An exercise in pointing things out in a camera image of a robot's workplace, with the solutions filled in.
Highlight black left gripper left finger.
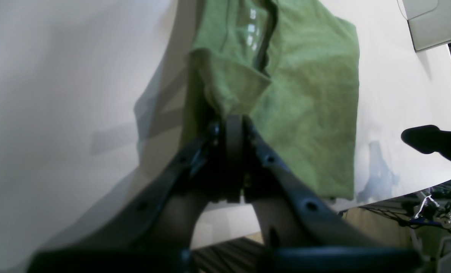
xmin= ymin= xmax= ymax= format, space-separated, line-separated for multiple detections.
xmin=28 ymin=117 xmax=233 ymax=273

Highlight green t-shirt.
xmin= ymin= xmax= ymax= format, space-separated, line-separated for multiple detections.
xmin=181 ymin=0 xmax=360 ymax=200

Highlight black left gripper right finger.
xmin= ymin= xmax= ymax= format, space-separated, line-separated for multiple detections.
xmin=231 ymin=115 xmax=423 ymax=273

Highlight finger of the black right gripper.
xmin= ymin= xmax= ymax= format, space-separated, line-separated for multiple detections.
xmin=401 ymin=125 xmax=451 ymax=161

